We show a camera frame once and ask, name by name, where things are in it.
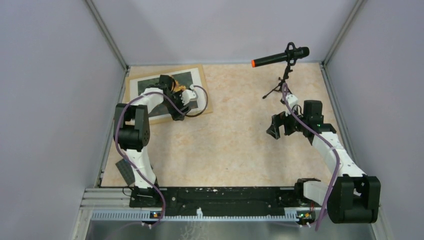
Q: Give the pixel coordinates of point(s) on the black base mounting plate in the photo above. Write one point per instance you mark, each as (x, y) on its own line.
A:
(271, 201)

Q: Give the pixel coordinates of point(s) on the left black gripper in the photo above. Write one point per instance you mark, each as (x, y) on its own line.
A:
(176, 114)

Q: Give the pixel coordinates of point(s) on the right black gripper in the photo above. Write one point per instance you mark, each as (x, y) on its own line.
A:
(273, 130)

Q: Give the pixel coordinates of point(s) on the aluminium front rail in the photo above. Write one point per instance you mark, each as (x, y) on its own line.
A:
(113, 203)

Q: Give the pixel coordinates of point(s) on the grey lego baseplate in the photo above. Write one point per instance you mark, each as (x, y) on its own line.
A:
(126, 171)

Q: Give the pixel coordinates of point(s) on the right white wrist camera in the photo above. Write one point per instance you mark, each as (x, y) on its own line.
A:
(291, 99)

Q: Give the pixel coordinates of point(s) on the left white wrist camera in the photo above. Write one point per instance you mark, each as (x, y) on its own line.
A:
(189, 95)

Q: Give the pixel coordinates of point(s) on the black mini tripod stand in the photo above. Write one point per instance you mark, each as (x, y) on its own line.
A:
(288, 69)

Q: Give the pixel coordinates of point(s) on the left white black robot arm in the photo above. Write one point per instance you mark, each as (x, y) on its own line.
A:
(132, 127)

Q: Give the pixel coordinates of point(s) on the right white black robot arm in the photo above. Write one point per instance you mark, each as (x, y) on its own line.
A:
(352, 196)

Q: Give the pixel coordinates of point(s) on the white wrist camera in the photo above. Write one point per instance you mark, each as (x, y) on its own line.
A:
(189, 95)
(291, 99)

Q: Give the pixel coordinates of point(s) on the black microphone orange tip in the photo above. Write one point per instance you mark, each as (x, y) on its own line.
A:
(298, 53)

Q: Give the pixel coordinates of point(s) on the wooden picture frame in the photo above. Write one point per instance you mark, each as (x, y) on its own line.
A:
(142, 77)

